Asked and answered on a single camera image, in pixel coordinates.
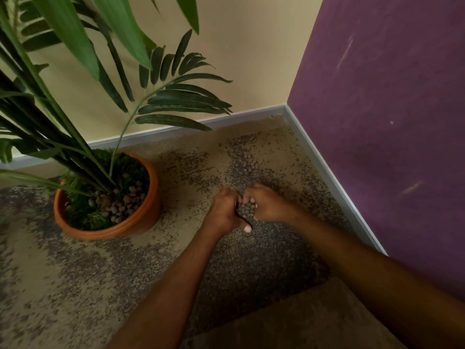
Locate person's left hand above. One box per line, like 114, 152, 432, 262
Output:
201, 188, 253, 237

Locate person's right hand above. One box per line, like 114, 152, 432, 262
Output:
241, 183, 303, 224

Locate handful of brown clay pebbles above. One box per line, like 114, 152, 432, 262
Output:
235, 201, 258, 221

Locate person's right forearm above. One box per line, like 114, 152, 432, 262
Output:
291, 209, 465, 349

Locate person's left forearm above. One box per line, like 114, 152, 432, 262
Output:
105, 221, 219, 349

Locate scattered clay pebbles on carpet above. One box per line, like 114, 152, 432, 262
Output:
232, 152, 263, 179

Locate orange terracotta plant pot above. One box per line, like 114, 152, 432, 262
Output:
53, 152, 163, 241

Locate heap of clay pebbles in pot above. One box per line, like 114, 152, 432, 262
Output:
88, 173, 147, 225

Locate green palm plant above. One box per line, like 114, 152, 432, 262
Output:
0, 0, 233, 230

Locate grey baseboard under purple wall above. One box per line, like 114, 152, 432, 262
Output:
283, 104, 388, 256

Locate grey baseboard under beige wall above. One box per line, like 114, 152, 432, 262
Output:
0, 104, 287, 170

